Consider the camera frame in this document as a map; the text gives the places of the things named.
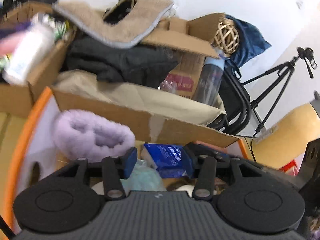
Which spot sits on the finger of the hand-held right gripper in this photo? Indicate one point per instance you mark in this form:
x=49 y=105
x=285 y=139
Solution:
x=310 y=170

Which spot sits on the clear bag with green item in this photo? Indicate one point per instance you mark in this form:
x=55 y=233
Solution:
x=147 y=178

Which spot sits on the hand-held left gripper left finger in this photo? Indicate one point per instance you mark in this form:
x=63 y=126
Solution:
x=130 y=162

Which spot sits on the orange edged cardboard box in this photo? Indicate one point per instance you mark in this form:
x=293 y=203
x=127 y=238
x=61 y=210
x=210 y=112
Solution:
x=40 y=140

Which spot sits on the black video camera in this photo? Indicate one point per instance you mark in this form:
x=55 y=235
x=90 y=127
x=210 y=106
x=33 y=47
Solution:
x=307 y=52

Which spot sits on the black cloth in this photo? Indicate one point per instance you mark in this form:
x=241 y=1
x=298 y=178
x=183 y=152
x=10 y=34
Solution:
x=120 y=62

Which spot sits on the beige fluffy mat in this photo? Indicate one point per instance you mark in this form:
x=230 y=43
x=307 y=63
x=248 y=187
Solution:
x=100 y=27

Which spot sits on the dark blue cloth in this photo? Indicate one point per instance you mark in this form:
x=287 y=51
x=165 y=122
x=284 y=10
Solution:
x=250 y=40

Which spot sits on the blue lidded water bottle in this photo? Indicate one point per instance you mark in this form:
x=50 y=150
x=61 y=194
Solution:
x=208 y=82

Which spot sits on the white plastic bottle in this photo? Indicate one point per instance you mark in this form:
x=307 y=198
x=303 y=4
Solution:
x=30 y=52

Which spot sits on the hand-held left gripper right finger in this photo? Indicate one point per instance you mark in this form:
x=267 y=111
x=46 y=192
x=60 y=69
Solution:
x=208 y=170

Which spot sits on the paper lined cardboard box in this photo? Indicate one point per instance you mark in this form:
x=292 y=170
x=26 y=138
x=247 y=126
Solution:
x=112 y=107

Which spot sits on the yellow thermos jug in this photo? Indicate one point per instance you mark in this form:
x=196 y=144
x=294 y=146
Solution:
x=287 y=137

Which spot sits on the woven rattan ball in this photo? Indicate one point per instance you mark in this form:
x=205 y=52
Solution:
x=226 y=36

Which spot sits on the black camera tripod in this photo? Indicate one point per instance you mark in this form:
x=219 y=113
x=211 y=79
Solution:
x=287 y=66

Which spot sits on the blue tissue packet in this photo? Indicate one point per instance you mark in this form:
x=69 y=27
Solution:
x=167 y=160

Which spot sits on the small cardboard box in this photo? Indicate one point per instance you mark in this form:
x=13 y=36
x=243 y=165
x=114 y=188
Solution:
x=15 y=97

